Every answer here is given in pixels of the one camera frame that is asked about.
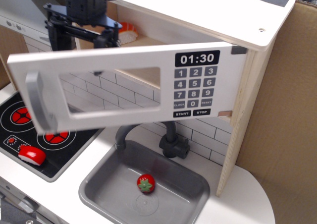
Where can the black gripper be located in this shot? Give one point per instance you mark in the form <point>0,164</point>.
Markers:
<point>81,19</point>

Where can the white toy microwave door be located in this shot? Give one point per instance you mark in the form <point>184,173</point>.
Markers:
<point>87,89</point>

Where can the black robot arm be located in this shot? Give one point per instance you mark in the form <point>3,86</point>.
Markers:
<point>81,19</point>

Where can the white wooden microwave cabinet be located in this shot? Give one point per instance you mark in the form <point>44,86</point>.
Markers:
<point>252,24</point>

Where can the salmon sushi toy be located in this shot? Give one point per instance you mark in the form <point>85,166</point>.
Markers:
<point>128,33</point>

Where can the grey toy range hood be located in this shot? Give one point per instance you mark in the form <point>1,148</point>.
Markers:
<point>26,17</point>

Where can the black toy stovetop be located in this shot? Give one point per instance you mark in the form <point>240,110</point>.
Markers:
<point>61,149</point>

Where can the red tuna sushi toy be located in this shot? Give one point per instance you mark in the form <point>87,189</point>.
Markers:
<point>32,155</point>

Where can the dark grey toy faucet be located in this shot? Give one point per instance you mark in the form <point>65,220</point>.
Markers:
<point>170,143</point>

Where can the grey plastic sink basin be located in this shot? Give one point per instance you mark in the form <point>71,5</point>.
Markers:
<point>111,190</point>

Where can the red toy strawberry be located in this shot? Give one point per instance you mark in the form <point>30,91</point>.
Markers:
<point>146,183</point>

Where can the grey oven front panel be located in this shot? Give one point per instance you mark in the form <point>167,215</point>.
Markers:
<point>18,207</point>

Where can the brown cardboard panel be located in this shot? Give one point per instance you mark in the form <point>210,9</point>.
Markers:
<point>280,145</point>

